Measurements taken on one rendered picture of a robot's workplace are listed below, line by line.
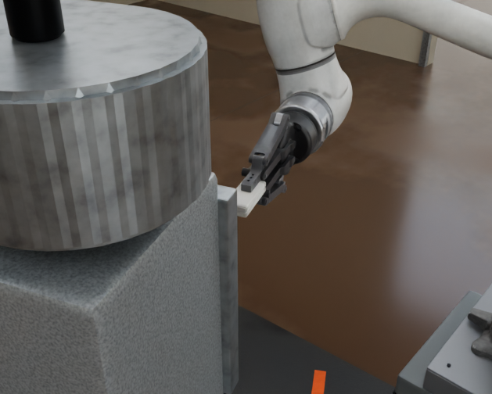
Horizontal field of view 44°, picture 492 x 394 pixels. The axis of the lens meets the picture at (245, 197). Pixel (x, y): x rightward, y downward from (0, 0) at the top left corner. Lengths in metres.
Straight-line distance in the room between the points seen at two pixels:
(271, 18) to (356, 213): 2.57
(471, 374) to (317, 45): 0.81
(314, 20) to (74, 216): 0.62
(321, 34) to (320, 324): 1.92
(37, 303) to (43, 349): 0.05
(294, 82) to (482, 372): 0.78
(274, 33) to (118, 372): 0.62
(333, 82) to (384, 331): 1.88
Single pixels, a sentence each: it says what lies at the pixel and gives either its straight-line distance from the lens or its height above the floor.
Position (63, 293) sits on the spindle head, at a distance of 0.46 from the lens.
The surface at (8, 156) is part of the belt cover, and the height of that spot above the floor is 1.69.
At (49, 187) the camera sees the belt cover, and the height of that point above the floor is 1.67.
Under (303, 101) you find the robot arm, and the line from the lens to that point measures 0.95.
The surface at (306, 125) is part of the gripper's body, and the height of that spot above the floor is 1.49.
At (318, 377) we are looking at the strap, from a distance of 2.51.
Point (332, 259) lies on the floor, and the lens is 3.10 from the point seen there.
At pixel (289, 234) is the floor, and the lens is 3.26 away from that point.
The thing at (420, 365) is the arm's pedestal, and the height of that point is 0.80.
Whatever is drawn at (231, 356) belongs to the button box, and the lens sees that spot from 0.74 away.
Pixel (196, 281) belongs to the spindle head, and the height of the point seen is 1.49.
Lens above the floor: 1.88
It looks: 32 degrees down
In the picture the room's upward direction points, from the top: straight up
